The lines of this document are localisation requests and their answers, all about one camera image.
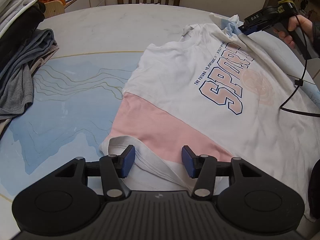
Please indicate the grey folded garment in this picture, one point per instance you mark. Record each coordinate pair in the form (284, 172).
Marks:
(17, 89)

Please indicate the stack of folded clothes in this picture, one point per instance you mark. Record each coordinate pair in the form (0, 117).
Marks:
(19, 18)

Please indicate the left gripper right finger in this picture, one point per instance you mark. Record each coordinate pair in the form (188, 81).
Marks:
(203, 169)

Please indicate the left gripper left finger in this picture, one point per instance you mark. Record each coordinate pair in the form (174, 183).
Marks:
(113, 168)

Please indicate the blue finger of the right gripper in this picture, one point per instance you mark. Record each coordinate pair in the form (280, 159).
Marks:
(247, 30)

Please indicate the white pink printed t-shirt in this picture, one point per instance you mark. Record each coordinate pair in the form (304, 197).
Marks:
(223, 94)

